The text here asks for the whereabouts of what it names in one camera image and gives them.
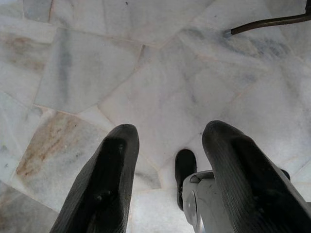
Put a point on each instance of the grey left robot leg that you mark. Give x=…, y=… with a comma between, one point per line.
x=206, y=208

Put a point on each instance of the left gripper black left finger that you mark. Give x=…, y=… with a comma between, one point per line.
x=107, y=184

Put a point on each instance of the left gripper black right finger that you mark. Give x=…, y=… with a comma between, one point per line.
x=247, y=184

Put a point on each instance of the marble pattern folding table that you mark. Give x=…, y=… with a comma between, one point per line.
x=267, y=23

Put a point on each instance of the black left robot foot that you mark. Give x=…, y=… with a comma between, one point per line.
x=185, y=165

